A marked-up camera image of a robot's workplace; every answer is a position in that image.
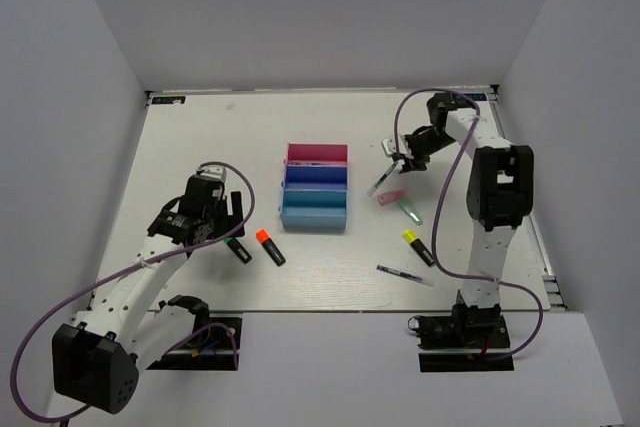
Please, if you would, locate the orange cap black highlighter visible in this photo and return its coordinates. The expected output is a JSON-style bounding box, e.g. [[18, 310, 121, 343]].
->
[[255, 229, 286, 267]]

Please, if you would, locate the green white pen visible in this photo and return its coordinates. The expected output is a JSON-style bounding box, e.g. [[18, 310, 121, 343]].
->
[[366, 161, 398, 197]]

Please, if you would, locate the green cap black highlighter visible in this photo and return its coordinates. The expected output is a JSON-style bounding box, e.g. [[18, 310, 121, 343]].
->
[[224, 237, 252, 264]]

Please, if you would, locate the pink hair clip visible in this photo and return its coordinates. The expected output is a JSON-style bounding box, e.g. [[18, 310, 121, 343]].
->
[[376, 188, 407, 206]]

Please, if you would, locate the yellow cap black highlighter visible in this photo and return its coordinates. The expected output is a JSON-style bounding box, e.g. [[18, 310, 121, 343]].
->
[[402, 229, 435, 267]]

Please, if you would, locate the purple white pen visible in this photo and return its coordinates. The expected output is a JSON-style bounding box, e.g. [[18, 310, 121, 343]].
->
[[376, 265, 434, 287]]

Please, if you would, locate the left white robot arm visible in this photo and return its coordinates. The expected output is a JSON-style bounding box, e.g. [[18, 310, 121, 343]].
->
[[52, 166, 242, 414]]

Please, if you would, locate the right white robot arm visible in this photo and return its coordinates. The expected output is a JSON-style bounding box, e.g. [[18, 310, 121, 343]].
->
[[387, 88, 534, 346]]

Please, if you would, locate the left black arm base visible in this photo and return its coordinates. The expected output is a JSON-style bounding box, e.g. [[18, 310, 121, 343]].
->
[[148, 295, 243, 371]]

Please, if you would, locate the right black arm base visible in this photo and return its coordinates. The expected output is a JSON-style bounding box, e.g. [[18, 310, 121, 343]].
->
[[407, 303, 515, 373]]

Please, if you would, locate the right blue corner label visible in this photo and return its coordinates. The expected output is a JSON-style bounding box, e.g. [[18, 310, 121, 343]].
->
[[452, 92, 487, 102]]

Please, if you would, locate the blue corner label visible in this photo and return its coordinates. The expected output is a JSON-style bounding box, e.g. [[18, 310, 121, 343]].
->
[[452, 92, 487, 102], [151, 96, 186, 105]]

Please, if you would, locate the light blue container bin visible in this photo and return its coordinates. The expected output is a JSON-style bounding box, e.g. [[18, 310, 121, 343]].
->
[[279, 189, 348, 232]]

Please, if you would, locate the dark blue container bin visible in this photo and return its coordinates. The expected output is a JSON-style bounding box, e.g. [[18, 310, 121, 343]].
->
[[283, 165, 348, 191]]

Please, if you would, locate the pink container bin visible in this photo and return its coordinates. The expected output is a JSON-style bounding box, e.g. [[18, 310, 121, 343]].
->
[[285, 143, 348, 164]]

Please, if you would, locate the left blue corner label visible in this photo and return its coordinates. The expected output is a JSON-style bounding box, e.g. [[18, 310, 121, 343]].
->
[[151, 96, 186, 105]]

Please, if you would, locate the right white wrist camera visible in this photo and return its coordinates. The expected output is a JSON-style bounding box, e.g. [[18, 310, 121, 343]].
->
[[381, 135, 413, 162]]

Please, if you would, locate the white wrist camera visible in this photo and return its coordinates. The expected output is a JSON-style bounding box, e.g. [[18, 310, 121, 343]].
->
[[196, 165, 227, 191], [381, 135, 413, 162]]

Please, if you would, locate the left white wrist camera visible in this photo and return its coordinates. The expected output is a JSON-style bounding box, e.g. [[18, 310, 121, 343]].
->
[[196, 165, 227, 191]]

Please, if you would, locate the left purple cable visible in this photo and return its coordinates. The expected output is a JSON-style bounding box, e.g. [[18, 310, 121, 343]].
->
[[10, 161, 257, 422]]

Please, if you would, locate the purple cable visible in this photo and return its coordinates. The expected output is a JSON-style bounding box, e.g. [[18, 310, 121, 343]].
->
[[10, 161, 257, 422], [393, 87, 546, 362]]

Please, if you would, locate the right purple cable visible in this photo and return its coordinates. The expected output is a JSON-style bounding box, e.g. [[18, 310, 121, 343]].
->
[[393, 87, 546, 362]]

